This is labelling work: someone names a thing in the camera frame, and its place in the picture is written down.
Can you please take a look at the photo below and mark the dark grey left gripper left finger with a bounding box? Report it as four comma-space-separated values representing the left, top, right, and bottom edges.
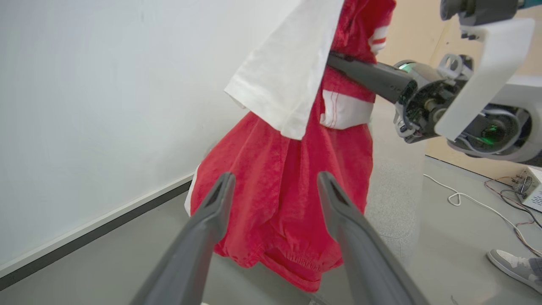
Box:
130, 172, 236, 305

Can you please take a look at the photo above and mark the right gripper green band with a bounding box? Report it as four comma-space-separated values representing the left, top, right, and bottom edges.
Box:
326, 51, 474, 144

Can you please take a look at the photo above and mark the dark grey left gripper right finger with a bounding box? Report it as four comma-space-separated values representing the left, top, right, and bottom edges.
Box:
317, 171, 429, 305

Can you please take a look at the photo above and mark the white t-shirt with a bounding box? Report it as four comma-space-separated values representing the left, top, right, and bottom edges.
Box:
224, 0, 346, 141

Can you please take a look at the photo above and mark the red garment with white trim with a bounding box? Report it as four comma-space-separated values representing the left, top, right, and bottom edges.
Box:
184, 0, 397, 293

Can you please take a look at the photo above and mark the black baseboard strip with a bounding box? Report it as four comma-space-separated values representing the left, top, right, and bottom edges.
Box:
0, 180, 194, 292

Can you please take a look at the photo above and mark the grey sneaker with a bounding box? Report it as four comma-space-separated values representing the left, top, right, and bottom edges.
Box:
487, 249, 542, 295

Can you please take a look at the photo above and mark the white electronics box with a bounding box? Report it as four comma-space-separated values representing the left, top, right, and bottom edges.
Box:
512, 166, 542, 213

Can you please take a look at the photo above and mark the dark grey right wrist camera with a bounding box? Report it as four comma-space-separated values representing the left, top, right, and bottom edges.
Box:
440, 0, 520, 27

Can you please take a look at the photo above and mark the white cable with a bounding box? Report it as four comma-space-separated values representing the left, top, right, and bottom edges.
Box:
423, 173, 542, 256

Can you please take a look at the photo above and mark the red and black wire bundle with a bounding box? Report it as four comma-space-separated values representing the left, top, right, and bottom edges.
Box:
484, 177, 542, 255

